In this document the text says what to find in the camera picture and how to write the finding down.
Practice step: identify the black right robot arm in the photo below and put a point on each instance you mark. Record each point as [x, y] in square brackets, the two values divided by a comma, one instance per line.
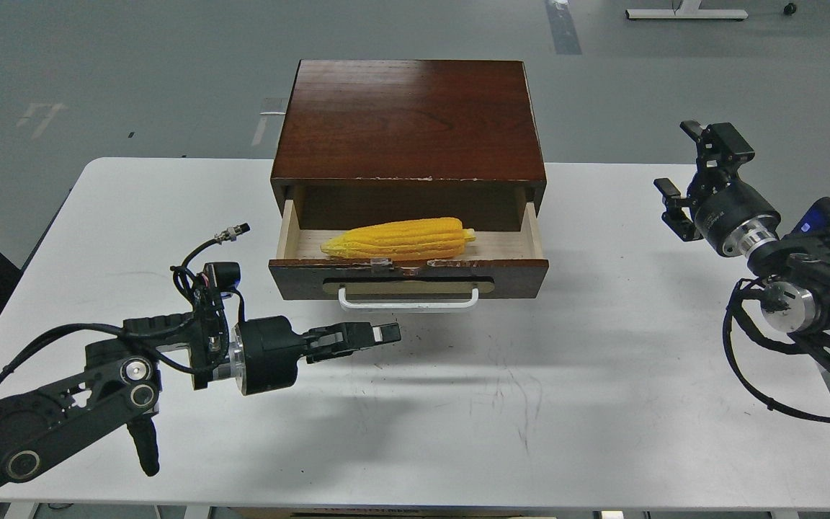
[785, 307]

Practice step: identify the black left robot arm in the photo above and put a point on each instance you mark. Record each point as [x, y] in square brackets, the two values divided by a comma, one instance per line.
[120, 384]

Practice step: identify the white drawer handle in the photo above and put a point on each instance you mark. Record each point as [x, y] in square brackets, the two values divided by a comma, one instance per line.
[408, 306]

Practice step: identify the white stand base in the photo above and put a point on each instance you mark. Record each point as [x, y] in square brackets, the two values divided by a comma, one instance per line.
[687, 10]

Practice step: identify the grey floor tape strip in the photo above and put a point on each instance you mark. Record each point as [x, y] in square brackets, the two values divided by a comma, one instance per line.
[563, 32]

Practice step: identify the yellow corn cob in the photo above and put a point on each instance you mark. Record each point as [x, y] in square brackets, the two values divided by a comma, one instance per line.
[403, 241]

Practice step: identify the dark wooden drawer cabinet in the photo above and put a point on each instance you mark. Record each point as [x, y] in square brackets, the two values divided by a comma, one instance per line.
[365, 141]

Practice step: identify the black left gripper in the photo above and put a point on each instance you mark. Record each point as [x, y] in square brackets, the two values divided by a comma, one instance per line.
[267, 350]

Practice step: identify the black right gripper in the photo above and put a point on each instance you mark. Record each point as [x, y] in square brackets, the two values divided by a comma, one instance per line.
[727, 212]

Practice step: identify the wooden pull-out drawer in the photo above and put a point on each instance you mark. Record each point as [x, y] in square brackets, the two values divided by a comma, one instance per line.
[502, 265]

